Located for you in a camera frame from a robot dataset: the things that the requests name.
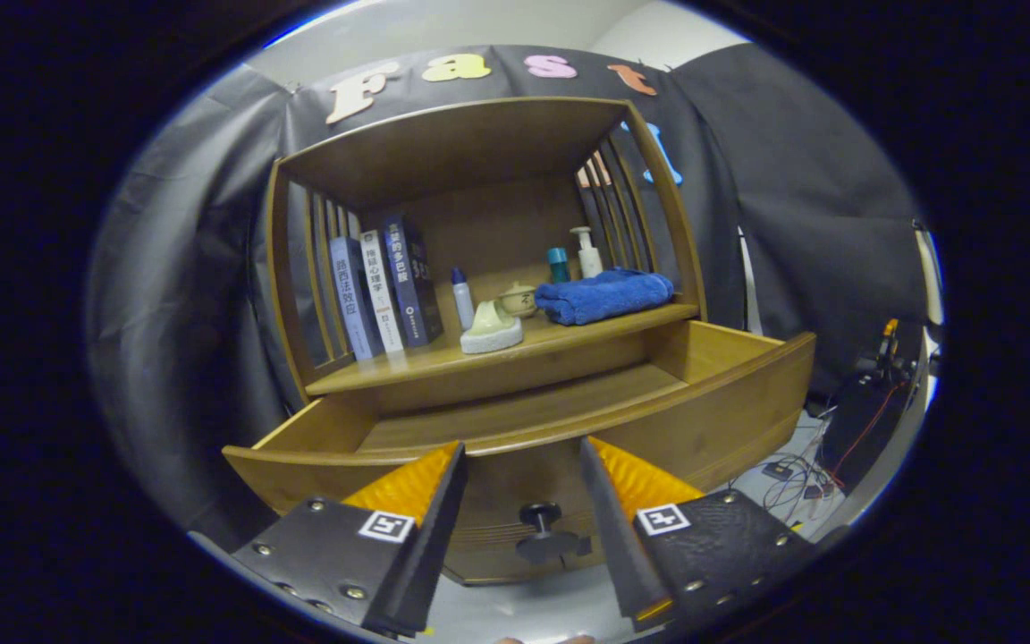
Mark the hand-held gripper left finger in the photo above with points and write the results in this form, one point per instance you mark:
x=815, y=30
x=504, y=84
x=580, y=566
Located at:
x=430, y=537

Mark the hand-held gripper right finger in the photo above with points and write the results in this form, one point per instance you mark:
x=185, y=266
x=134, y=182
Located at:
x=613, y=528

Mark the wooden drawer with black knob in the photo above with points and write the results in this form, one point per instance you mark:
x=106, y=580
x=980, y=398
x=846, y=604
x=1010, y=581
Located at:
x=730, y=420

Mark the cream scrub brush white sponge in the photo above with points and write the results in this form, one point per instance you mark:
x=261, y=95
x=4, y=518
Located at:
x=490, y=333

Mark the wooden cabinet countertop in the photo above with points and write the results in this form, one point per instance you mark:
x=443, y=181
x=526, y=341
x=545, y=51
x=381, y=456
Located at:
x=569, y=343

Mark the wooden cabinet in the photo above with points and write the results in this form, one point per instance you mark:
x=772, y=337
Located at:
x=479, y=143

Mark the folded blue towel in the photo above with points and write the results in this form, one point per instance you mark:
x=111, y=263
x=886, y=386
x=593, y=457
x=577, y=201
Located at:
x=604, y=297

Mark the white bottle blue cap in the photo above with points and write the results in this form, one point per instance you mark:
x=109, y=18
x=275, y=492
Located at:
x=463, y=304

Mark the light blue book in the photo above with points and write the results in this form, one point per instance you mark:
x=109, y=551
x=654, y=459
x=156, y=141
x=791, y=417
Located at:
x=352, y=304

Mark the cream lidded tea cup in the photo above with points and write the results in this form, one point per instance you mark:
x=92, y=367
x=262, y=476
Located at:
x=522, y=300

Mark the white book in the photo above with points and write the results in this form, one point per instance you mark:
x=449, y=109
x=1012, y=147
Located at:
x=383, y=295

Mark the dark navy book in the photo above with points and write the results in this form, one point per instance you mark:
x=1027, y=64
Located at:
x=415, y=282

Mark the teal bottle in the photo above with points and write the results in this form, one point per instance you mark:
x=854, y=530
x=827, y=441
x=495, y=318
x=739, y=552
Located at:
x=558, y=266

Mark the white pump bottle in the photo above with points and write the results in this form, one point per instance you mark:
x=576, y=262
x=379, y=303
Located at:
x=588, y=261

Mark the black device with orange part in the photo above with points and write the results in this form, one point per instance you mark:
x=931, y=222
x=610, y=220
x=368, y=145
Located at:
x=864, y=420

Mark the black backdrop cloth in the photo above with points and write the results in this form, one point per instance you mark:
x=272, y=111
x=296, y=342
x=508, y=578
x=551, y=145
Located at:
x=184, y=268

